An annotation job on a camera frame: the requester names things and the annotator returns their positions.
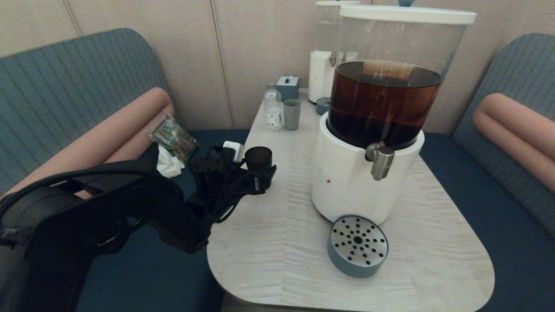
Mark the black plastic cup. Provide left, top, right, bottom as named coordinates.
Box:
left=245, top=146, right=273, bottom=174

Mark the silver metal dispenser tap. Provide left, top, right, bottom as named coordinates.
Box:
left=366, top=141, right=395, bottom=181

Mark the grey blue cup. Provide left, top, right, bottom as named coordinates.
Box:
left=283, top=99, right=301, bottom=130

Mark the clear plastic water bottle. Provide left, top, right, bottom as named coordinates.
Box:
left=264, top=83, right=284, bottom=131

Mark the crumpled white tissue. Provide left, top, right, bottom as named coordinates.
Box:
left=155, top=145, right=186, bottom=179

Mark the large tea drink dispenser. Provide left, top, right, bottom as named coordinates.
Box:
left=311, top=17, right=469, bottom=226

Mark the green snack packet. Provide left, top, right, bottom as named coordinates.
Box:
left=149, top=114, right=200, bottom=164

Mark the blue tissue box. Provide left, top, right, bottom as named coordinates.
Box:
left=276, top=75, right=300, bottom=101

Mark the empty clear drink dispenser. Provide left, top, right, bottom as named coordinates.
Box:
left=308, top=6, right=359, bottom=104

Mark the pink bolster cushion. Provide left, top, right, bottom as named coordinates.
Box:
left=472, top=93, right=555, bottom=193
left=0, top=87, right=175, bottom=200

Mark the white dispenser lid blue knob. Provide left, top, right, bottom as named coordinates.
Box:
left=315, top=0, right=360, bottom=8
left=339, top=0, right=477, bottom=25

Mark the blue grey ribbed sofa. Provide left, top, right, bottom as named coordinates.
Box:
left=0, top=28, right=252, bottom=312
left=418, top=33, right=555, bottom=312

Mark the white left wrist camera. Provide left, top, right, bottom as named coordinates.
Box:
left=222, top=141, right=246, bottom=163

